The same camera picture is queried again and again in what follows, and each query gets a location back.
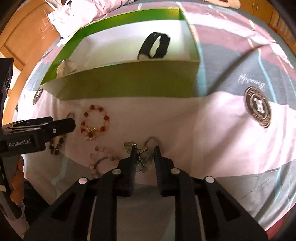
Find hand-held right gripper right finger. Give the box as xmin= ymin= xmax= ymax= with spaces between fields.
xmin=154 ymin=146 xmax=269 ymax=241

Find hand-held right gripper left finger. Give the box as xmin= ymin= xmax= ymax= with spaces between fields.
xmin=24 ymin=148 xmax=137 ymax=241

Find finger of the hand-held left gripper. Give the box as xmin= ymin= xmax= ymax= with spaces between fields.
xmin=2 ymin=116 xmax=54 ymax=131
xmin=43 ymin=118 xmax=76 ymax=142

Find green charm bracelet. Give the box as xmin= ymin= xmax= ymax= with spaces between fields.
xmin=122 ymin=136 xmax=160 ymax=173

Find dark brown bead bracelet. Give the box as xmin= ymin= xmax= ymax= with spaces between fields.
xmin=48 ymin=113 xmax=76 ymax=155

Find red bead bracelet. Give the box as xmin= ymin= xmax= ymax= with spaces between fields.
xmin=80 ymin=105 xmax=110 ymax=141

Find green cardboard box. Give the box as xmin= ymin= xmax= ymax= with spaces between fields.
xmin=39 ymin=7 xmax=201 ymax=101

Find person's left hand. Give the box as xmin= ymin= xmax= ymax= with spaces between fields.
xmin=10 ymin=155 xmax=25 ymax=206

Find printed bed sheet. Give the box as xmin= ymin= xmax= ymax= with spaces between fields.
xmin=14 ymin=0 xmax=296 ymax=233

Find pink duvet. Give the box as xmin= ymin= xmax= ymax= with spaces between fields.
xmin=45 ymin=0 xmax=140 ymax=38

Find wooden wardrobe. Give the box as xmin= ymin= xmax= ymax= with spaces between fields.
xmin=239 ymin=0 xmax=290 ymax=41

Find pink bead bracelet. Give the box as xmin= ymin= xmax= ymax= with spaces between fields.
xmin=89 ymin=146 xmax=121 ymax=179

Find white bead bracelet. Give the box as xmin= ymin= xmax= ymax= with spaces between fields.
xmin=56 ymin=59 xmax=77 ymax=78

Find black strap wristwatch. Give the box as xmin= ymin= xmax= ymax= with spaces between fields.
xmin=137 ymin=32 xmax=171 ymax=60

